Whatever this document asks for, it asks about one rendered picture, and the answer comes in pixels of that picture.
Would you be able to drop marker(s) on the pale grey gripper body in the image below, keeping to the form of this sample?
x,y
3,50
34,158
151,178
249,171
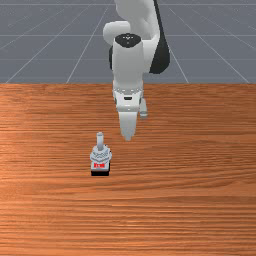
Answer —
x,y
128,110

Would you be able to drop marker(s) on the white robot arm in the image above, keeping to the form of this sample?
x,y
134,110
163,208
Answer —
x,y
128,63

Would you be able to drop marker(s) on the grey toggle switch black base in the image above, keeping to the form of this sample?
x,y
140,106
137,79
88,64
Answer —
x,y
100,159

